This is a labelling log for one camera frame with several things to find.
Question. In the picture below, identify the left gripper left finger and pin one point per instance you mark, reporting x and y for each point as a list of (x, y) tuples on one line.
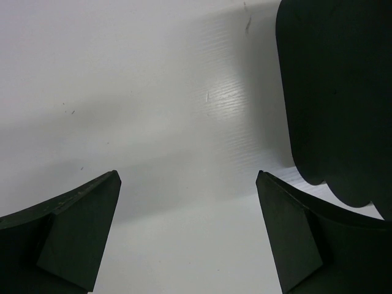
[(57, 246)]

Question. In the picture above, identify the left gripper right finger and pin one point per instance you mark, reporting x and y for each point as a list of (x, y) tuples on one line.
[(319, 247)]

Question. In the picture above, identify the black drawer cabinet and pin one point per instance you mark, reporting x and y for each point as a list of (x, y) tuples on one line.
[(335, 61)]

